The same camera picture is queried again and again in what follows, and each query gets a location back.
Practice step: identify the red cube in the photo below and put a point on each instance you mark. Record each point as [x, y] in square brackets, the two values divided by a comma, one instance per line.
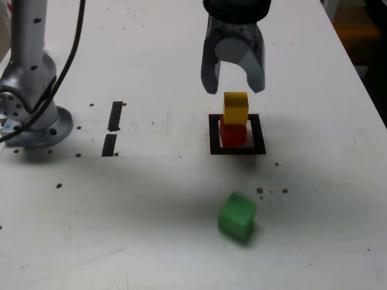
[232, 136]

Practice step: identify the green cube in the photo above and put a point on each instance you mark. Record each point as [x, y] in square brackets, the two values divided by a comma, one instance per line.
[237, 219]

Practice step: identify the yellow cube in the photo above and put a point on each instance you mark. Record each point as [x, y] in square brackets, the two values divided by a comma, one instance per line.
[236, 107]

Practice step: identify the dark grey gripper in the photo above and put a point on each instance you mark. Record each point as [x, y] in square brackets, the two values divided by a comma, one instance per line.
[232, 28]

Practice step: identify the black tape strip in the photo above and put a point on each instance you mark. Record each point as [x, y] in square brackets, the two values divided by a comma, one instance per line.
[109, 145]

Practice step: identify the black tape square outline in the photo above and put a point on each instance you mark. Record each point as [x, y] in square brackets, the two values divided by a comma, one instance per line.
[214, 149]

